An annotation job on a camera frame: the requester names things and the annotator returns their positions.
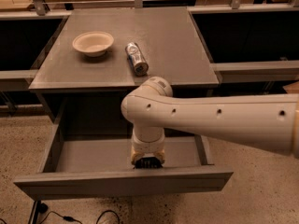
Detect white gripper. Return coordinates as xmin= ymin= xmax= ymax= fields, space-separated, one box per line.
xmin=131 ymin=125 xmax=165 ymax=165

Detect dark rxbar blueberry wrapper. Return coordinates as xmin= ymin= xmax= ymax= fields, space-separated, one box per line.
xmin=135 ymin=157 xmax=163 ymax=169

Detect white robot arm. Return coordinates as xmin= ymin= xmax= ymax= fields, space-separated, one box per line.
xmin=121 ymin=77 xmax=299 ymax=163

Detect open grey top drawer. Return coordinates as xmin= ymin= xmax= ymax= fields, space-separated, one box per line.
xmin=13 ymin=96 xmax=234 ymax=202

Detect grey drawer cabinet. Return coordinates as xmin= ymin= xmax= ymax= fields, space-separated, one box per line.
xmin=30 ymin=7 xmax=219 ymax=139

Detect silver blue drink can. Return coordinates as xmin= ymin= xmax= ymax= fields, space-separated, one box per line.
xmin=125 ymin=42 xmax=149 ymax=77

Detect black power adapter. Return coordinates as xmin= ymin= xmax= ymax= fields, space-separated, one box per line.
xmin=28 ymin=201 xmax=48 ymax=224

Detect white paper bowl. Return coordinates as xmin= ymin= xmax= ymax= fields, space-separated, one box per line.
xmin=72 ymin=31 xmax=114 ymax=57

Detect black floor cable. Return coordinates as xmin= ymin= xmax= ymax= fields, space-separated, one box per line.
xmin=38 ymin=209 xmax=121 ymax=224

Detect grey metal shelf frame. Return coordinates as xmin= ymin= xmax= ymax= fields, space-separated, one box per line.
xmin=0 ymin=0 xmax=299 ymax=115

